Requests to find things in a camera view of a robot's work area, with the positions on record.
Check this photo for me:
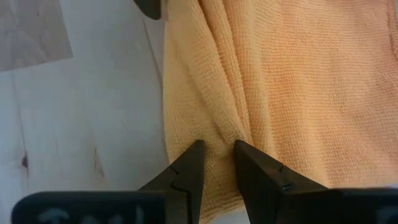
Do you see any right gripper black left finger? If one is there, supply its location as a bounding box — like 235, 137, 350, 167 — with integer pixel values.
11, 139, 206, 224

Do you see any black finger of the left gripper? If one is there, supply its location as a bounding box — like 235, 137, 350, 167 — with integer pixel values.
133, 0, 162, 20

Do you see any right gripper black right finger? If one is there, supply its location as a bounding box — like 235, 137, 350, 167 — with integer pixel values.
233, 139, 398, 224

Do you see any orange microfiber towel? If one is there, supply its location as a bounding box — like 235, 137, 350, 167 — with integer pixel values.
162, 0, 398, 223

